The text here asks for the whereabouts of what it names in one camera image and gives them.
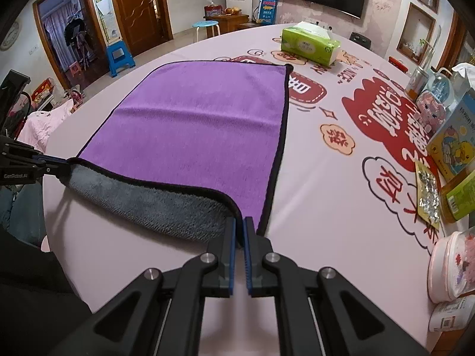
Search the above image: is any purple and grey towel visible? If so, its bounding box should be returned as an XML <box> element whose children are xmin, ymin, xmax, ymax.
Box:
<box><xmin>61</xmin><ymin>60</ymin><xmax>292</xmax><ymax>242</ymax></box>

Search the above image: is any pink bedding bundle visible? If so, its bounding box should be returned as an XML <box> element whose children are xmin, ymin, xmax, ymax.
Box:
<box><xmin>17</xmin><ymin>99</ymin><xmax>75</xmax><ymax>153</ymax></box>

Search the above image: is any white pill bottle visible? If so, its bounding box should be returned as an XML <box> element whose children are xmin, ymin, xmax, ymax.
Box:
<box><xmin>428</xmin><ymin>295</ymin><xmax>475</xmax><ymax>333</ymax></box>

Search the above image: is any blue plastic step stool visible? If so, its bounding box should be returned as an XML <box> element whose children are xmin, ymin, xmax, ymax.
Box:
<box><xmin>105</xmin><ymin>40</ymin><xmax>135</xmax><ymax>77</ymax></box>

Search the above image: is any glass dome pink ornament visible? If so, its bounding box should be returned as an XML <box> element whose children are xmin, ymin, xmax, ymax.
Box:
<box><xmin>427</xmin><ymin>228</ymin><xmax>474</xmax><ymax>304</ymax></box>

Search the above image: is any foil blister pack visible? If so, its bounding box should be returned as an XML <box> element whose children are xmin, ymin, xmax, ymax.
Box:
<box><xmin>415</xmin><ymin>161</ymin><xmax>441</xmax><ymax>230</ymax></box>

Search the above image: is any yellow liquid glass bottle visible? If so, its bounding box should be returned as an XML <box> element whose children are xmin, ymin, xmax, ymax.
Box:
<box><xmin>440</xmin><ymin>170</ymin><xmax>474</xmax><ymax>223</ymax></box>

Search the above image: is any brown wooden door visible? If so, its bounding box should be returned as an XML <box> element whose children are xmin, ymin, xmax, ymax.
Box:
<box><xmin>112</xmin><ymin>0</ymin><xmax>173</xmax><ymax>56</ymax></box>

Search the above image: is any blue children's book box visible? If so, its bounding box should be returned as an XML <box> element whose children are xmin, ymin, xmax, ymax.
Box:
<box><xmin>427</xmin><ymin>88</ymin><xmax>475</xmax><ymax>182</ymax></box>

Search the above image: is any light blue round stool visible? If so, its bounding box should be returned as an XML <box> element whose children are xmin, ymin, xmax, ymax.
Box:
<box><xmin>191</xmin><ymin>20</ymin><xmax>221</xmax><ymax>43</ymax></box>

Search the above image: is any low wooden tv cabinet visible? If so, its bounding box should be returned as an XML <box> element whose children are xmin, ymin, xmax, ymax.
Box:
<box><xmin>205</xmin><ymin>14</ymin><xmax>259</xmax><ymax>35</ymax></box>

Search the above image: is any metal drink can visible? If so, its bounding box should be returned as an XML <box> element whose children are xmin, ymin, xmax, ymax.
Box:
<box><xmin>404</xmin><ymin>66</ymin><xmax>429</xmax><ymax>102</ymax></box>

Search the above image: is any red pot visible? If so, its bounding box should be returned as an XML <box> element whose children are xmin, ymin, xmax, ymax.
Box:
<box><xmin>388</xmin><ymin>56</ymin><xmax>408</xmax><ymax>74</ymax></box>

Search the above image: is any green tissue pack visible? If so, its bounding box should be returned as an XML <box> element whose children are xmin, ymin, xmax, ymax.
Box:
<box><xmin>281</xmin><ymin>21</ymin><xmax>341</xmax><ymax>67</ymax></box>

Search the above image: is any blue poster box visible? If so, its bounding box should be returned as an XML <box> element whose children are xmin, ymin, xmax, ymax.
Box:
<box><xmin>257</xmin><ymin>0</ymin><xmax>278</xmax><ymax>25</ymax></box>

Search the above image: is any black air fryer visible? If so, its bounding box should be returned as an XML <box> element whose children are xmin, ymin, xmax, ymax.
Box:
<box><xmin>349</xmin><ymin>32</ymin><xmax>372</xmax><ymax>50</ymax></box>

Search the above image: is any white appliance with cloth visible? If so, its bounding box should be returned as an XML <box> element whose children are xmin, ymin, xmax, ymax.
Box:
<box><xmin>451</xmin><ymin>63</ymin><xmax>475</xmax><ymax>99</ymax></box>

